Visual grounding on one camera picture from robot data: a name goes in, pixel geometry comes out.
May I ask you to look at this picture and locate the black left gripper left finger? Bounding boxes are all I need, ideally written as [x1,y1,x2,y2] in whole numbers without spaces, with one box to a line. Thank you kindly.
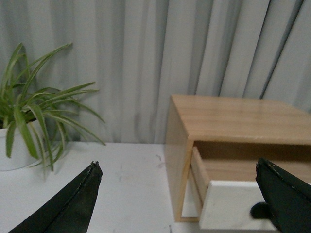
[10,162,103,233]

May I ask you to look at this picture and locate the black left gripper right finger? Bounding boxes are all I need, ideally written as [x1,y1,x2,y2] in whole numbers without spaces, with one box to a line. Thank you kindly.
[256,158,311,233]

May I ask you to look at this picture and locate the black drawer knob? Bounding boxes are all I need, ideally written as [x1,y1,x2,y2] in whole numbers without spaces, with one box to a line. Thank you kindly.
[250,202,272,219]

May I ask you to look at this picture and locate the white front wooden drawer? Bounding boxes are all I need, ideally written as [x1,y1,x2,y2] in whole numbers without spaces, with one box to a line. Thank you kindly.
[190,146,311,231]

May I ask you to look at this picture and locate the wooden drawer cabinet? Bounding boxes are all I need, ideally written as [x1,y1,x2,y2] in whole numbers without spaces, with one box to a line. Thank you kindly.
[165,95,311,223]

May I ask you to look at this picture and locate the white plant pot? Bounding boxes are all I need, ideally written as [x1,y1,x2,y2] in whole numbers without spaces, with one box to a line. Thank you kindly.
[0,120,45,171]

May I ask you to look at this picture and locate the green spider plant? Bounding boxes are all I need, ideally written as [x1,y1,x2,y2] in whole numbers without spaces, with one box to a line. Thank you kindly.
[0,44,100,170]

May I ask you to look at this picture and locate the white curtain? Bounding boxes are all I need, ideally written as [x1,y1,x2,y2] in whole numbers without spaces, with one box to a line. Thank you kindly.
[0,0,311,144]

